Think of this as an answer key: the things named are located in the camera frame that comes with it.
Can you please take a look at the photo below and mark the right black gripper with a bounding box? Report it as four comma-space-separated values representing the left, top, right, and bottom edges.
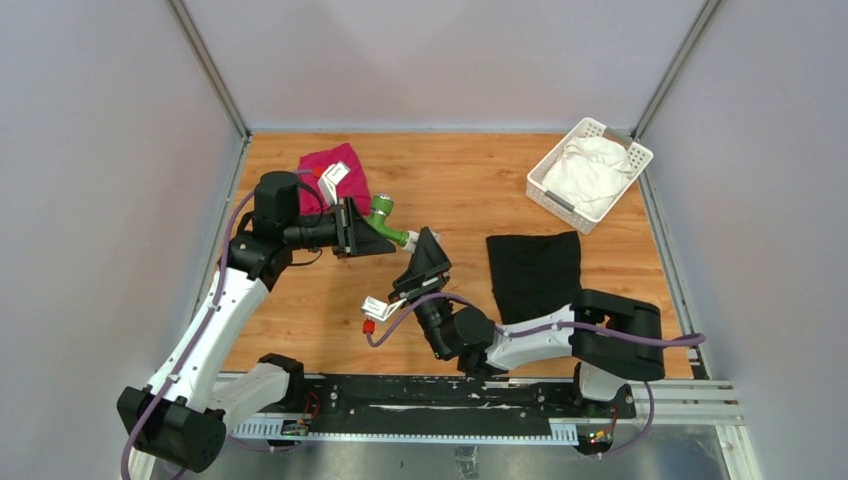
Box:
388, 226, 453, 360

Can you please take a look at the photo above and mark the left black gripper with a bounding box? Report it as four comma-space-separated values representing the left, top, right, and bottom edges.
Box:
283, 196, 395, 260

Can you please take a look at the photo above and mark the white pipe fitting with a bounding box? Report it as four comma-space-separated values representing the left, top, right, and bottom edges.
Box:
402, 230, 441, 254

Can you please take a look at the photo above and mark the green water faucet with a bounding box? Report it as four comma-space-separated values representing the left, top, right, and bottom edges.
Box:
366, 194, 409, 247

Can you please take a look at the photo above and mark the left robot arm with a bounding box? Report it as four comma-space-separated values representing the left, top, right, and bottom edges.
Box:
117, 171, 396, 479

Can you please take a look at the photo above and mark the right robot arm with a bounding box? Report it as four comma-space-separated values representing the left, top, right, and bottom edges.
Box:
390, 228, 666, 418

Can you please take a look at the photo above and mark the magenta folded cloth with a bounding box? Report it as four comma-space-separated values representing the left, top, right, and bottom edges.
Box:
297, 143, 372, 215

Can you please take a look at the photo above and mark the black folded cloth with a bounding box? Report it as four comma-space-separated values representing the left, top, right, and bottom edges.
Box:
486, 231, 581, 325

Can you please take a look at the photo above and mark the white plastic basket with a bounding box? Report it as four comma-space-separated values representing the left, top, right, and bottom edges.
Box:
525, 117, 654, 235

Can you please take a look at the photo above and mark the white cloth in basket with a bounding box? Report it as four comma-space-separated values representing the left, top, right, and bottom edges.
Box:
542, 136, 636, 221

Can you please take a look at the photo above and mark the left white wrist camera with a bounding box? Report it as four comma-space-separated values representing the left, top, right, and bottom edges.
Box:
313, 162, 350, 206

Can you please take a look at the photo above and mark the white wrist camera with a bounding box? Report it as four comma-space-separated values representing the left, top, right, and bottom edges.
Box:
313, 162, 350, 206
360, 296, 407, 335

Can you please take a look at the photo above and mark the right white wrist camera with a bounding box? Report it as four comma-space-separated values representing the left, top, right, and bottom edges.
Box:
360, 296, 407, 335

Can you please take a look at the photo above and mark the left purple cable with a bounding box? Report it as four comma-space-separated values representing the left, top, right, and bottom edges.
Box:
119, 168, 319, 480

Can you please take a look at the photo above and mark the purple cable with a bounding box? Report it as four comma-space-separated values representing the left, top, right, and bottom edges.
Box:
119, 168, 319, 480
365, 291, 708, 458

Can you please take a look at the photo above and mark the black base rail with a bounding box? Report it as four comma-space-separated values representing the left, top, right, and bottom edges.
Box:
238, 372, 639, 439

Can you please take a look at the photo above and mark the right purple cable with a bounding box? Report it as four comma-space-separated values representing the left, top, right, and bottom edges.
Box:
365, 291, 708, 458

